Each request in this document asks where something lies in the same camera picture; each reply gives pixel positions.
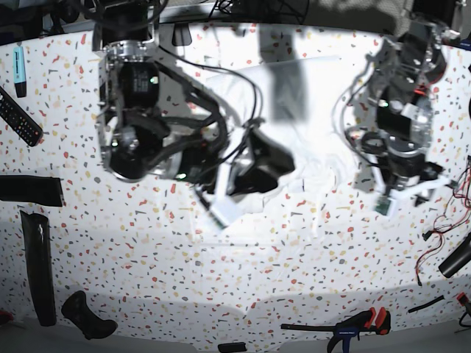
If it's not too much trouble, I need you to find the blue highlighter marker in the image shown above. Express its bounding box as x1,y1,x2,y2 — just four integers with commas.
13,46,26,98

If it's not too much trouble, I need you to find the right-arm white gripper body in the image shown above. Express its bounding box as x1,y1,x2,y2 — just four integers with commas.
194,127,295,228

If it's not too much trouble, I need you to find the small black block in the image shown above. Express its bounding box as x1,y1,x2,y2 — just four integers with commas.
218,342,247,353

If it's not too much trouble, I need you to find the black cylinder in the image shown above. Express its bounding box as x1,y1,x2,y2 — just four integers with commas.
439,235,470,278

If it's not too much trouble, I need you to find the white T-shirt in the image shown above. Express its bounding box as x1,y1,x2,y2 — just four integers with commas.
206,55,357,213

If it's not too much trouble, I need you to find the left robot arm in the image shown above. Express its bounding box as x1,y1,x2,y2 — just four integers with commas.
343,4,461,217

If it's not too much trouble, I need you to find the long black tube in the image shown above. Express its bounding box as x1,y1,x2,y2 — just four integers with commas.
20,211,57,327

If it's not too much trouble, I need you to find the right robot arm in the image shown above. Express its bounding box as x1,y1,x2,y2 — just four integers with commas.
71,1,295,227

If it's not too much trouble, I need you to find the flat black strap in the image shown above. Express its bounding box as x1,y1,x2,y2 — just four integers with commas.
0,175,64,208

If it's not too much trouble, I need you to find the black orange bar clamp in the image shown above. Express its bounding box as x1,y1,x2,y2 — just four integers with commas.
280,307,392,353

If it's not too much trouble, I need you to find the red black wire bundle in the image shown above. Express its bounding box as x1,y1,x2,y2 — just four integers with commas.
414,156,471,286

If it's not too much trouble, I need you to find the left-arm white gripper body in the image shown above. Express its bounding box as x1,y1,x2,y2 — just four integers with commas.
354,157,458,217

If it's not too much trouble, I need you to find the black bracket on rail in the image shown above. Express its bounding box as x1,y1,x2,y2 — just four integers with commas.
172,23,192,47

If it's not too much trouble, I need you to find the black cable piece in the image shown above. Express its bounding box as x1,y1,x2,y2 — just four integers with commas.
407,295,445,314

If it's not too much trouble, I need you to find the black TV remote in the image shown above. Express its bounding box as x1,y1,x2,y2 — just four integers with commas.
0,88,43,147

